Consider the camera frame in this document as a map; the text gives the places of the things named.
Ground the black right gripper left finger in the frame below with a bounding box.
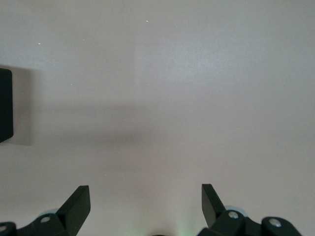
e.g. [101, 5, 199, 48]
[14, 185, 92, 236]

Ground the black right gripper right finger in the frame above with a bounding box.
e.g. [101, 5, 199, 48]
[196, 183, 301, 236]

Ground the black plastic tray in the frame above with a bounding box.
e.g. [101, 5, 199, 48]
[0, 68, 14, 146]

